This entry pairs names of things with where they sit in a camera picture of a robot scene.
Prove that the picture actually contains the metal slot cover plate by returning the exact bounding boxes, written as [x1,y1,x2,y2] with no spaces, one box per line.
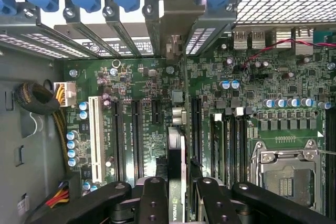
[103,5,144,57]
[62,6,119,58]
[143,3,163,57]

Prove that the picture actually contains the red and black fan wire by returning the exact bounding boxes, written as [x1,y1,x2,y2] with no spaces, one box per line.
[240,0,336,69]

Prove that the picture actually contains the black sleeved power wire bundle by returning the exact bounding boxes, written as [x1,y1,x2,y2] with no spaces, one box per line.
[13,81,71,178]

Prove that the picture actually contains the short black expansion slot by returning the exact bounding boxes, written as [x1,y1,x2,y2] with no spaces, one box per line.
[151,100,162,125]

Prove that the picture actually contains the red and yellow wires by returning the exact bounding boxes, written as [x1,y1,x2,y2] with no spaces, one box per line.
[45,181,71,209]

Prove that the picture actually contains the open black PC case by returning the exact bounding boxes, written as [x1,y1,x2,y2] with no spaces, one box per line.
[0,0,336,224]

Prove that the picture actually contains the green motherboard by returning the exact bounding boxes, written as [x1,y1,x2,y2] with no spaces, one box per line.
[62,32,336,224]

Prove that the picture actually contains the large silver port block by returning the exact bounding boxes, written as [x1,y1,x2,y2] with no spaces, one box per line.
[271,28,292,49]
[295,27,315,54]

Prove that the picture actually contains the white power connector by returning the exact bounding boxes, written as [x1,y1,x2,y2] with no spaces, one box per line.
[53,81,77,108]

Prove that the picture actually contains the black RAM slot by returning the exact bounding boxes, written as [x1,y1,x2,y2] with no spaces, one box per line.
[225,108,236,186]
[235,107,248,186]

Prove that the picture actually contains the silver USB port block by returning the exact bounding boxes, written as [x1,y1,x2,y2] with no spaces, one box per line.
[251,30,266,49]
[233,30,249,50]

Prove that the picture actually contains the long black expansion slot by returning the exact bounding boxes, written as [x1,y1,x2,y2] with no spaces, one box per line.
[131,99,144,180]
[191,98,203,164]
[112,98,124,180]

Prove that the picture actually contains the metal CPU socket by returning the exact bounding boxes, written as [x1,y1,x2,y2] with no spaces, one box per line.
[249,140,325,214]

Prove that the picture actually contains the white PCI expansion slot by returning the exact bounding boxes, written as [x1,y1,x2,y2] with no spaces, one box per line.
[88,95,102,184]

